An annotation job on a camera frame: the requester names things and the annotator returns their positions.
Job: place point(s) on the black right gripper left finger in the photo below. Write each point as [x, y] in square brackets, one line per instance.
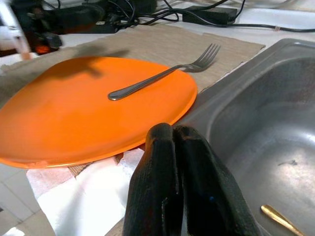
[155, 191]

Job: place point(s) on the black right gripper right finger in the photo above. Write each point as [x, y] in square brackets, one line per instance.
[209, 196]

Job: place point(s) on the golden spoon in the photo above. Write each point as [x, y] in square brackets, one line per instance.
[278, 218]

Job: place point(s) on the orange plate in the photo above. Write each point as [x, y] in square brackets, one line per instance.
[73, 118]

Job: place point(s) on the silver fork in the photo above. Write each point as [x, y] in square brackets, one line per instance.
[147, 82]

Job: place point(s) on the white paper towel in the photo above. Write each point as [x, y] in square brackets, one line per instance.
[86, 196]

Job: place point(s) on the stainless steel sink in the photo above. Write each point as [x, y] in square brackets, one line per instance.
[258, 110]

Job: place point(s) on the beige woven mat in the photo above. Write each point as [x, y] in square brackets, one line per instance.
[160, 41]

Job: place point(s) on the black power adapter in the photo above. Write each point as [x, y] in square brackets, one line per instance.
[209, 15]

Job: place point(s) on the black battery charger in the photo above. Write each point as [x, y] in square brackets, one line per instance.
[86, 19]

